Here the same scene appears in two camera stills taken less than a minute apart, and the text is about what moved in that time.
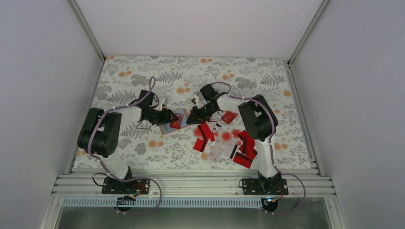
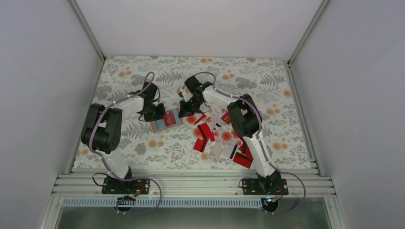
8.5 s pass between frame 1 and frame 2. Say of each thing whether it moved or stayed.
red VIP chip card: moved
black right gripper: moved
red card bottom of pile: stayed
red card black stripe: stayed
